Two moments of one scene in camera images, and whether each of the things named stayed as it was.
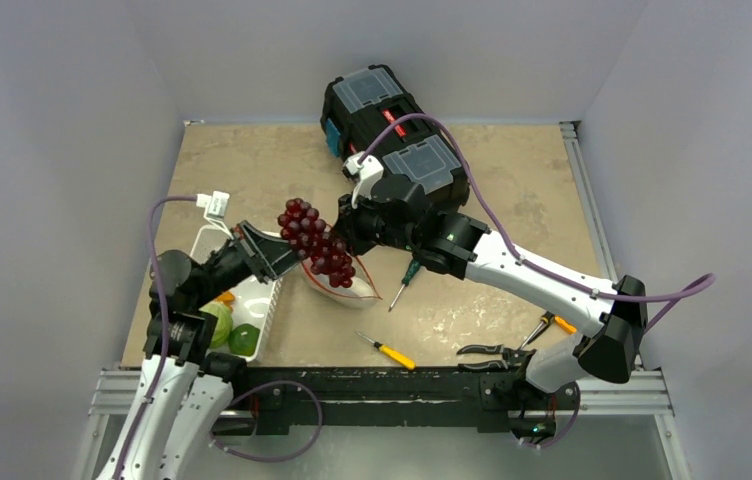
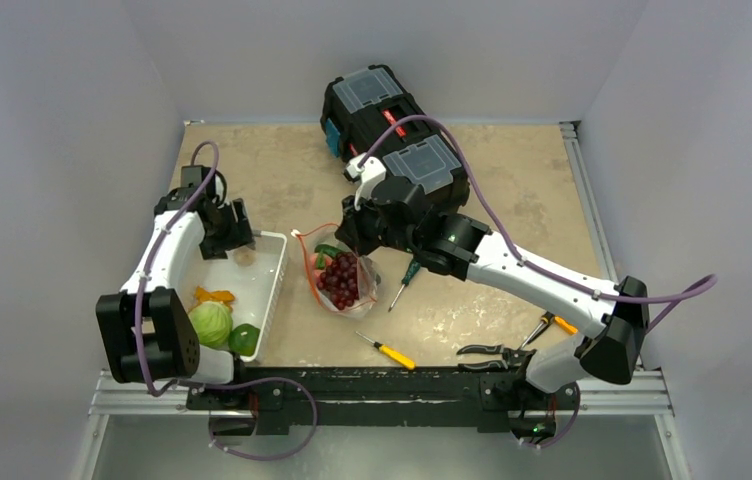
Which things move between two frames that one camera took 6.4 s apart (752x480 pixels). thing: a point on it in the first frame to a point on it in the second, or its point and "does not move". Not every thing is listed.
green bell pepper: (243, 339) does not move
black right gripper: (350, 225) does not move
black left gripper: (270, 256) to (238, 235)
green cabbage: (224, 323) does not move
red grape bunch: (309, 237) to (341, 280)
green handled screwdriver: (413, 269) does not move
